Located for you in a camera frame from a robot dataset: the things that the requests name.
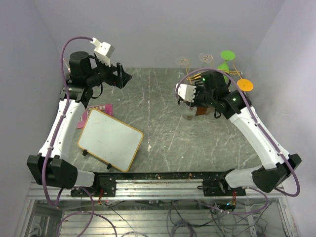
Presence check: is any white board with yellow frame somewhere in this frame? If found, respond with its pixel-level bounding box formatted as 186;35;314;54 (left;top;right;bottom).
78;109;144;172

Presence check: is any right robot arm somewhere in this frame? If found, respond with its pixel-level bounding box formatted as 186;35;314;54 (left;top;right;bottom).
189;68;302;197

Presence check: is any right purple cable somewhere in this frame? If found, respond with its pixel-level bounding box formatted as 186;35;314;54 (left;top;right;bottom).
174;68;301;214

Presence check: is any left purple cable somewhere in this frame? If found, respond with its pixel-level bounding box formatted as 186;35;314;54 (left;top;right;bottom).
41;36;98;207

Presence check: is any green plastic wine glass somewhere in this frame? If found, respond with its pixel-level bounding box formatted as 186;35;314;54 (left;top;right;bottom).
217;50;236;75

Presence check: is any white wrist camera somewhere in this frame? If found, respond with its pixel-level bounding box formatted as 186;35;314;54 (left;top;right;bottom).
90;38;115;66
175;83;197;103

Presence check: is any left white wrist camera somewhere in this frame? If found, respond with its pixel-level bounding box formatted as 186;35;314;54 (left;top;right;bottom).
90;38;115;66

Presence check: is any purple cable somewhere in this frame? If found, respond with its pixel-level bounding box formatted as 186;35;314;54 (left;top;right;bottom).
174;68;301;214
41;36;98;207

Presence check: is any gold wire wine glass rack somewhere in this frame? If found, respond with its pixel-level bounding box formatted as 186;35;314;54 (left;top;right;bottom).
176;63;244;116

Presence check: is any clear wine glass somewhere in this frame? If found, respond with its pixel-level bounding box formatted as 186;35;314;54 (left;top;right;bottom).
199;53;213;68
182;105;197;120

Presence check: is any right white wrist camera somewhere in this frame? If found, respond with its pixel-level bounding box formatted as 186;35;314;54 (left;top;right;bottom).
175;83;197;103

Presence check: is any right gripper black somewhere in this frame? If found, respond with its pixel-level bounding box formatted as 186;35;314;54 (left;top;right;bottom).
186;84;216;108

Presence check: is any pink sticker booklet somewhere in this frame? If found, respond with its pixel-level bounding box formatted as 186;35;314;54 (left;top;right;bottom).
77;104;114;129

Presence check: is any aluminium rail frame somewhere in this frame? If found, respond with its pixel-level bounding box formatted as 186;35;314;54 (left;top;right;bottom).
27;180;284;200

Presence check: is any orange plastic wine glass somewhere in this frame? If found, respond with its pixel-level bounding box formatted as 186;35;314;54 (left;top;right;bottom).
237;79;254;92

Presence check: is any clear tumbler glass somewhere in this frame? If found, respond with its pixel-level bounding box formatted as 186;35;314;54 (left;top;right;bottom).
175;56;189;79

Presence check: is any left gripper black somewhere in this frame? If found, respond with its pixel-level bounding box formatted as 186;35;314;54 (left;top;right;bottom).
86;56;132;89

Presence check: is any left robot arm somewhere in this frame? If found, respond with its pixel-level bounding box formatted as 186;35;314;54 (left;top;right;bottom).
27;51;132;196

